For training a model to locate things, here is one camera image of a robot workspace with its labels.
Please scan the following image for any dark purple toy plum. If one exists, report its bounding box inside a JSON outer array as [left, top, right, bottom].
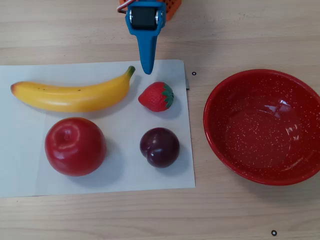
[[139, 127, 181, 169]]

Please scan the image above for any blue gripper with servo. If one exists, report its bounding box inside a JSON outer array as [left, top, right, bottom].
[[124, 0, 166, 75]]

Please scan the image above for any white paper sheet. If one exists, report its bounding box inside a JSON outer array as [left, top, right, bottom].
[[35, 59, 196, 197], [0, 64, 53, 198]]

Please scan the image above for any red speckled bowl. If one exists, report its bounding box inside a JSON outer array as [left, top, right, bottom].
[[202, 68, 320, 187]]

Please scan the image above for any red toy apple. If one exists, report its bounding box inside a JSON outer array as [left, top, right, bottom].
[[44, 116, 107, 177]]

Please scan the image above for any red toy strawberry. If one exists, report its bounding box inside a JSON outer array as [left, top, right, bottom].
[[137, 81, 175, 113]]

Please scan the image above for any yellow toy banana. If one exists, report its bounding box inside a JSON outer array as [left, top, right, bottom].
[[10, 65, 136, 113]]

